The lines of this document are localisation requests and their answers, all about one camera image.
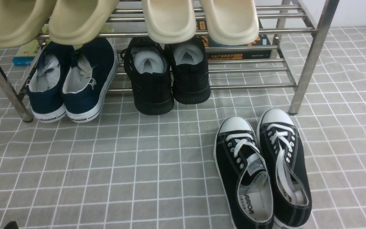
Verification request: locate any left black mesh sneaker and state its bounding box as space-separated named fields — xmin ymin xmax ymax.
xmin=121 ymin=37 xmax=174 ymax=115

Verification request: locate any right olive foam slipper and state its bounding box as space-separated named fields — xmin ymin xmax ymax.
xmin=49 ymin=0 xmax=119 ymax=45

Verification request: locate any steel shoe rack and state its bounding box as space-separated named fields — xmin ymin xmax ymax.
xmin=0 ymin=0 xmax=339 ymax=123

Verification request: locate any cream foam slipper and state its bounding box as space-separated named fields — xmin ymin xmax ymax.
xmin=141 ymin=0 xmax=196 ymax=44
xmin=199 ymin=0 xmax=260 ymax=45

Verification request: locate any left navy canvas sneaker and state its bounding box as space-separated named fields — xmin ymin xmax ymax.
xmin=26 ymin=41 xmax=74 ymax=123

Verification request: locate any grey grid floor cloth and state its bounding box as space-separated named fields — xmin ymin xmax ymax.
xmin=0 ymin=26 xmax=366 ymax=229

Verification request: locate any black canvas sneaker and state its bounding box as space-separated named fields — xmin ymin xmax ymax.
xmin=213 ymin=116 xmax=274 ymax=229
xmin=256 ymin=108 xmax=313 ymax=229

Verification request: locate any left olive foam slipper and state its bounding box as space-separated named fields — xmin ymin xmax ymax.
xmin=0 ymin=0 xmax=56 ymax=48

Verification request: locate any right black mesh sneaker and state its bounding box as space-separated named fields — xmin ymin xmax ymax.
xmin=164 ymin=36 xmax=211 ymax=105

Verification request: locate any black mesh sneaker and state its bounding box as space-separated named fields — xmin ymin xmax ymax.
xmin=164 ymin=36 xmax=211 ymax=105
xmin=121 ymin=37 xmax=174 ymax=115

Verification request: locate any left cream foam slipper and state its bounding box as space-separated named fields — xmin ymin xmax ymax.
xmin=141 ymin=0 xmax=196 ymax=44

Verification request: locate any green and blue book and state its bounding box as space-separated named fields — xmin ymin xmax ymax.
xmin=12 ymin=40 xmax=40 ymax=66

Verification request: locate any olive foam slipper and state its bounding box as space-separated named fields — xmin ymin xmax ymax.
xmin=0 ymin=0 xmax=56 ymax=48
xmin=49 ymin=0 xmax=119 ymax=45

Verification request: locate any right cream foam slipper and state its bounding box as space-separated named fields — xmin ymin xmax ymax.
xmin=199 ymin=0 xmax=260 ymax=45

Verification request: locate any black and orange book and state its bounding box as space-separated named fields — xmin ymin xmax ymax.
xmin=194 ymin=18 xmax=272 ymax=61

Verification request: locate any right navy canvas sneaker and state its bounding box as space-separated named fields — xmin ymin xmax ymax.
xmin=61 ymin=38 xmax=118 ymax=123

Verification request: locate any navy canvas sneaker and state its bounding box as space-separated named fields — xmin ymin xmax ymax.
xmin=61 ymin=38 xmax=118 ymax=123
xmin=26 ymin=41 xmax=74 ymax=123

